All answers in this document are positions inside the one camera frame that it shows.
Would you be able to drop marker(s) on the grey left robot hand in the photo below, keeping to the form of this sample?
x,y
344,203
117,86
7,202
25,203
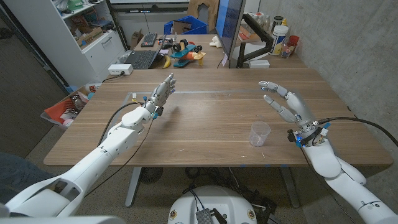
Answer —
x,y
161,93

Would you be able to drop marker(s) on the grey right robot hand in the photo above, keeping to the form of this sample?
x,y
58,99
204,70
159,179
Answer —
x,y
295,107

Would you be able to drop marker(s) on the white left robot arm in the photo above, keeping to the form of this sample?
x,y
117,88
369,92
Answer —
x,y
109,149

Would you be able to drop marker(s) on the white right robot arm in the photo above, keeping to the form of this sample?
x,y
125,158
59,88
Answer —
x,y
335,174

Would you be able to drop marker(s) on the clear plastic measuring cup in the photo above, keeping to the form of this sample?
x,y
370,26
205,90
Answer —
x,y
259,133

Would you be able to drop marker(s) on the red plastic cup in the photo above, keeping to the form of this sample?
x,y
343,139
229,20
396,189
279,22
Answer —
x,y
293,42

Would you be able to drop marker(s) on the yellow banana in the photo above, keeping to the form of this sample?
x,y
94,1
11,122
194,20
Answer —
x,y
167,62

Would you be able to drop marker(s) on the black laptop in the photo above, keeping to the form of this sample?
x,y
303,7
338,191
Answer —
x,y
141,58

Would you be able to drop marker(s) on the colourful wooden toy airplane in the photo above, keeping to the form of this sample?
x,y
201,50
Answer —
x,y
186,53

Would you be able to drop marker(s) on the white power strip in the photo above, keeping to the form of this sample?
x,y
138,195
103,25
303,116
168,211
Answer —
x,y
120,69

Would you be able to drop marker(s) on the black keyboard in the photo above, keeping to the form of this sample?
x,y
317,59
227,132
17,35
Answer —
x,y
149,40

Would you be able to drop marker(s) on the small white box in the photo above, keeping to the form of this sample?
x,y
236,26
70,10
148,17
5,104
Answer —
x,y
259,63

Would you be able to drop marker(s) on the clear glass jar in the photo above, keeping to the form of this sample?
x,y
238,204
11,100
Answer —
x,y
286,50

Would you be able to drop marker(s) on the small cardboard box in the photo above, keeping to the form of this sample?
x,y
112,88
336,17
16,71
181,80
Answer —
x,y
136,38

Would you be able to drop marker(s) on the white canister with blue label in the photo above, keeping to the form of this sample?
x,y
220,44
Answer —
x,y
278,40

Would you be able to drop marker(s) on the small white figure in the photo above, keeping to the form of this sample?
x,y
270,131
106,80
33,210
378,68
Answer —
x,y
215,42

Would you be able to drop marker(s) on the blue plastic bin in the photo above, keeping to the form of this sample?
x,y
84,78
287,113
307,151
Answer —
x,y
199,26

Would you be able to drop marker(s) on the grey table leg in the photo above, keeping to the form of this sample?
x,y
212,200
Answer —
x,y
289,186
133,186

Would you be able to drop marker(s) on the black floor fan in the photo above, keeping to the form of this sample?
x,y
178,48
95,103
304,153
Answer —
x,y
151,175

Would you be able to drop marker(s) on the dark bottle with black lid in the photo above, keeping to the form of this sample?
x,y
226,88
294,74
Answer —
x,y
277,21

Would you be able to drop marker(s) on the cardboard box on shelf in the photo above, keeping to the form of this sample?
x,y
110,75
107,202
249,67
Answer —
x,y
90,36

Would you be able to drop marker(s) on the brown cardboard cutout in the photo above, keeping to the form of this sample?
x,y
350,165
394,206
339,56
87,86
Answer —
x,y
203,9

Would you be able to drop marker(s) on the clear floor bin with clutter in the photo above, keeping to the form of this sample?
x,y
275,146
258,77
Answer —
x,y
66,107

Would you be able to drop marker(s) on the black flat computer monitor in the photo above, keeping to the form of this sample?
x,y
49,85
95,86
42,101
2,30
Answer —
x,y
230,21

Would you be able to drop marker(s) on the white shelf cabinet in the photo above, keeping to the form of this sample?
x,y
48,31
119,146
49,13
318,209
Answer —
x,y
62,53

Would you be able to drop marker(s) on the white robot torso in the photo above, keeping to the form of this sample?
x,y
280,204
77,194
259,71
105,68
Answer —
x,y
211,199

